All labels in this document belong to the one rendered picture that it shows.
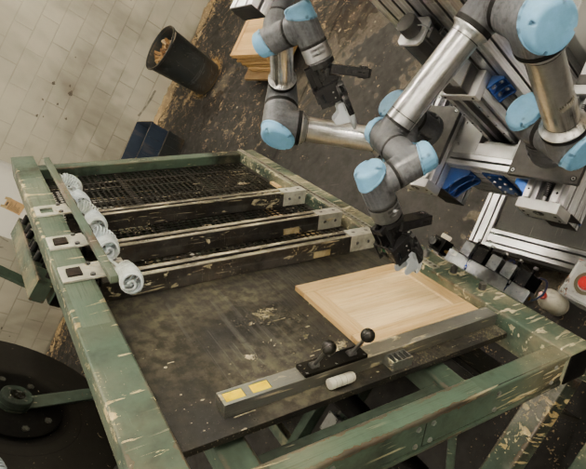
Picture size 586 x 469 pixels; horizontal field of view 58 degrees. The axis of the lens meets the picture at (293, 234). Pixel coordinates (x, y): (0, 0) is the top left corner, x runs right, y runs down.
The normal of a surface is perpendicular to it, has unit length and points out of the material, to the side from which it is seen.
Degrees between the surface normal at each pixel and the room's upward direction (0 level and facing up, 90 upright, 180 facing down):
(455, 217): 0
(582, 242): 0
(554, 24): 83
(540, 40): 83
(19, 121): 90
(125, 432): 59
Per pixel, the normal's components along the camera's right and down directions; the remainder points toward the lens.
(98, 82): 0.59, 0.23
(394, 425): 0.08, -0.91
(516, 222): -0.69, -0.34
